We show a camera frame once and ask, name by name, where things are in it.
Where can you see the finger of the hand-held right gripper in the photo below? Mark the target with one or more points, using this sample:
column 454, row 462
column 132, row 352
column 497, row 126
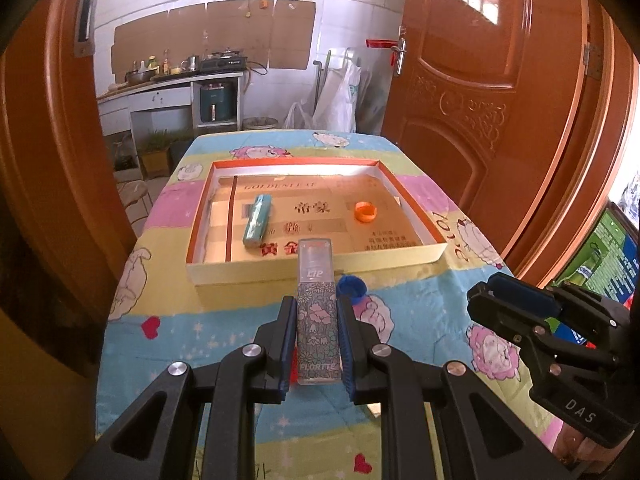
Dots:
column 492, row 310
column 525, row 292

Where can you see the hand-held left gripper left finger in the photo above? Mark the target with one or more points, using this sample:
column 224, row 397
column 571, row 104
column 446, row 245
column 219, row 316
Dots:
column 287, row 347

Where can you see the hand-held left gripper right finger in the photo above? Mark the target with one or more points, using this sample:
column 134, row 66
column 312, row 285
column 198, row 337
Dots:
column 347, row 347

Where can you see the shallow cardboard box tray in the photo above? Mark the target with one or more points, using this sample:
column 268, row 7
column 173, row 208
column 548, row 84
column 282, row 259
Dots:
column 310, row 230

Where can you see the person's right hand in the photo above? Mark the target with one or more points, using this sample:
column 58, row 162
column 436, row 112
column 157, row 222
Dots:
column 575, row 445

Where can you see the blue bottle cap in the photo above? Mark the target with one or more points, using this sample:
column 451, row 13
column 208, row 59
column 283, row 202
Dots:
column 352, row 287

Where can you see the cartoon sheep printed blanket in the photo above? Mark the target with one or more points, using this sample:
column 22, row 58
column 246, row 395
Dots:
column 425, row 305

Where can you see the green printed board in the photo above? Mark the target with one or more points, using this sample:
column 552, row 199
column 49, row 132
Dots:
column 607, row 255

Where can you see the teal tube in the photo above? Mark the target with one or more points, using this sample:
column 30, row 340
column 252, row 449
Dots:
column 257, row 220

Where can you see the large orange bottle cap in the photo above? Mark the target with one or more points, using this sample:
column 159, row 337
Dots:
column 365, row 212

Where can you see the round metal stool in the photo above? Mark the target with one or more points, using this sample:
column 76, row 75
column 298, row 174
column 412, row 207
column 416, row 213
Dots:
column 134, row 192

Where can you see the round grey basin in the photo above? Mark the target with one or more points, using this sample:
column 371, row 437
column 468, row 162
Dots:
column 260, row 122

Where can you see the carved orange wooden door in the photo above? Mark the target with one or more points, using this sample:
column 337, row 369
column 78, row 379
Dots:
column 475, row 70

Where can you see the small white plastic bag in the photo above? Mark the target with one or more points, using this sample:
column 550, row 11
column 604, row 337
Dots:
column 298, row 117

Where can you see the wooden crate with plants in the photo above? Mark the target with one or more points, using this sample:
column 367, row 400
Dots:
column 155, row 157

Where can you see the metal door hinge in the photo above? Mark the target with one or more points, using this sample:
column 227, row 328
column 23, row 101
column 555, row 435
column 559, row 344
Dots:
column 594, row 60

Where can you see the large white woven sack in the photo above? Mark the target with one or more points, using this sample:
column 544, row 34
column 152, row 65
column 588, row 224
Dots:
column 340, row 100

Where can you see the yellow wooden furniture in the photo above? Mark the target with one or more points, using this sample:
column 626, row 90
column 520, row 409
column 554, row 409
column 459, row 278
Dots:
column 40, row 410

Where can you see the teal air fryer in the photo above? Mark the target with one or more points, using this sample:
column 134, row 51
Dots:
column 216, row 102

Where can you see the white kitchen counter cabinet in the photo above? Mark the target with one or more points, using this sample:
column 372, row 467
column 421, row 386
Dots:
column 165, row 97

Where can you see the red paper strip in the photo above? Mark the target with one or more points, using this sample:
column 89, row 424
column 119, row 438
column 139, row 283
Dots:
column 382, row 43

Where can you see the black gas stove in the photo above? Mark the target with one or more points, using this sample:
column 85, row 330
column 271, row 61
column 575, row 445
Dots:
column 224, row 61

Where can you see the dark cooking pot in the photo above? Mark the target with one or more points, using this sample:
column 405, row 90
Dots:
column 141, row 76

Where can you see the sauce bottle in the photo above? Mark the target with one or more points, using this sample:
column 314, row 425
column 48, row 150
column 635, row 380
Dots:
column 166, row 62

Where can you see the orange door with lock plate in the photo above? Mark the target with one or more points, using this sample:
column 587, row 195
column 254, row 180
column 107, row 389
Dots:
column 50, row 135

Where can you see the metal lock plate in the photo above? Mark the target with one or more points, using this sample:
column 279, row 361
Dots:
column 84, row 15

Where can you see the orange door frame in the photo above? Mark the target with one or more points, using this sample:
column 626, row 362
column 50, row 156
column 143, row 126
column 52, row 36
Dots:
column 600, row 150

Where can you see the brown cardboard wall sheet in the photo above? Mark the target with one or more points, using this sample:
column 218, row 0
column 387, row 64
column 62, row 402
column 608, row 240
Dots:
column 225, row 30

